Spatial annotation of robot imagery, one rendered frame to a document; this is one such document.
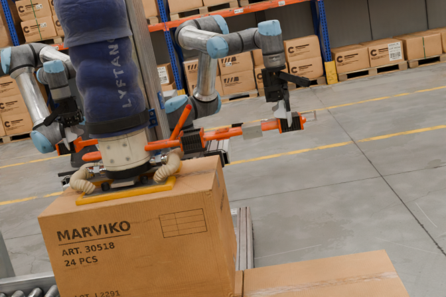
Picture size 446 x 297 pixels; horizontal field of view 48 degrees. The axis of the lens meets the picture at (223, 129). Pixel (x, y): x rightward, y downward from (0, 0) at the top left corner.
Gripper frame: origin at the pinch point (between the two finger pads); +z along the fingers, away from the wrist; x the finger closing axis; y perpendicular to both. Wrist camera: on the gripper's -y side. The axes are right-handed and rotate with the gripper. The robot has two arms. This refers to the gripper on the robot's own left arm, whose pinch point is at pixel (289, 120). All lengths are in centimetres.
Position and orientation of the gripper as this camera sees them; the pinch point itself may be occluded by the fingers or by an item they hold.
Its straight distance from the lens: 177.2
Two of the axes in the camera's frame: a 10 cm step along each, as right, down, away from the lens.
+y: -9.8, 1.7, 0.8
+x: -0.4, 2.5, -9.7
